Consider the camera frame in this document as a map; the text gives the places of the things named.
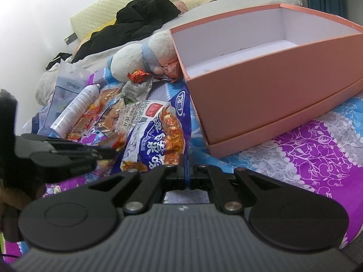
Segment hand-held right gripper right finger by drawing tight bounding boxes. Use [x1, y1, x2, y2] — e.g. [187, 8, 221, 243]
[187, 153, 287, 214]

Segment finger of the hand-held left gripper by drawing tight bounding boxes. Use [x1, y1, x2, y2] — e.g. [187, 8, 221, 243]
[22, 133, 120, 160]
[31, 151, 99, 184]

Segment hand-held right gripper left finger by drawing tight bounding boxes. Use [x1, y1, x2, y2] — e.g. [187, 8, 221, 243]
[88, 164, 187, 214]

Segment blue instant noodle packet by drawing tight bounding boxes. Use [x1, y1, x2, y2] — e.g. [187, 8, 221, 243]
[120, 91, 194, 176]

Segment labelled orange snack packet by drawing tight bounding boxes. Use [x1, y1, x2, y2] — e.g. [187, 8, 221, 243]
[102, 99, 136, 136]

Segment clear plastic bag grey contents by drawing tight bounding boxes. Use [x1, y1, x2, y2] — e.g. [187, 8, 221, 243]
[122, 76, 154, 104]

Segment red candy wrapper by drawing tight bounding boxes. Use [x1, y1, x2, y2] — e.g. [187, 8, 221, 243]
[127, 68, 151, 84]

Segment pink cardboard box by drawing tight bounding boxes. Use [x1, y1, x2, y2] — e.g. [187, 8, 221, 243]
[169, 3, 363, 158]

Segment white spray bottle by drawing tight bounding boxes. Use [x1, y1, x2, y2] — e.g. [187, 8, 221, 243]
[50, 84, 101, 138]

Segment clear zip bag blue print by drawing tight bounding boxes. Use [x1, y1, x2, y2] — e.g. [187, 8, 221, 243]
[37, 61, 91, 136]

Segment pile of clothes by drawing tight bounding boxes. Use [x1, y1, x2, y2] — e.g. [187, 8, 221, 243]
[46, 51, 73, 71]

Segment white and blue plush toy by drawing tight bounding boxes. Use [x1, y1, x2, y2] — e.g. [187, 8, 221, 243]
[106, 31, 179, 83]

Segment brown orange candy wrapper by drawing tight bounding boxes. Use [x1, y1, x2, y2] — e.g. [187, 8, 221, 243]
[163, 57, 182, 84]

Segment yellow blanket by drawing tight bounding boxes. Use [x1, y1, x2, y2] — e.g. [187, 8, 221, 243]
[85, 18, 118, 41]

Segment colourful floral bed sheet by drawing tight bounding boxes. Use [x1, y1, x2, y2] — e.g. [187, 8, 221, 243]
[0, 71, 363, 261]

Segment cream quilted headboard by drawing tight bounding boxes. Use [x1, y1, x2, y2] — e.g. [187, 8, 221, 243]
[70, 0, 224, 39]

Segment black jacket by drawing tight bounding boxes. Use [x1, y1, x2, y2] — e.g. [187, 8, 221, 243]
[72, 0, 182, 63]

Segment pink and beige pillow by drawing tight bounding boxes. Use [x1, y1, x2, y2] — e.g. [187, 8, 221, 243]
[173, 0, 224, 13]

